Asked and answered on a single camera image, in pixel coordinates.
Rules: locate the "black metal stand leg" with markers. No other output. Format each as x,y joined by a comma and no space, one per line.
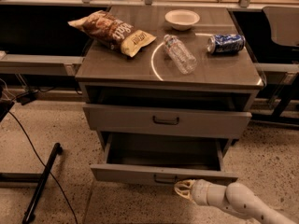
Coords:
29,215

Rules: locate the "white bowl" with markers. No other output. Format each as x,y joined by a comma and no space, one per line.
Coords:
182,19

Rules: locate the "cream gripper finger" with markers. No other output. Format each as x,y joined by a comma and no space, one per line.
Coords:
184,188

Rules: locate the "grey left side rail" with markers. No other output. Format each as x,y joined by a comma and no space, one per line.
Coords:
40,65

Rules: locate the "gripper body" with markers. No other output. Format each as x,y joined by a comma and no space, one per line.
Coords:
198,191

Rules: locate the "grey drawer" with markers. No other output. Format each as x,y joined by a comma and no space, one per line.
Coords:
149,159
166,121

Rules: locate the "grey chair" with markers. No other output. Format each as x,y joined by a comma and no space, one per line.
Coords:
284,25

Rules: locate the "brown yellow chip bag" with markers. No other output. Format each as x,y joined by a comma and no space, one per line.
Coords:
116,34

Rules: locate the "blue soda can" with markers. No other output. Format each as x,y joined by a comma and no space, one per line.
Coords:
218,44

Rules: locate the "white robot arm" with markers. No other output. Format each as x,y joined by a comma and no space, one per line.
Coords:
235,199

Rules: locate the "clear plastic water bottle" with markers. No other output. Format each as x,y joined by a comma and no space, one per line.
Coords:
179,54

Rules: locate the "grey drawer cabinet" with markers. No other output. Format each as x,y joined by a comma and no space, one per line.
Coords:
225,82

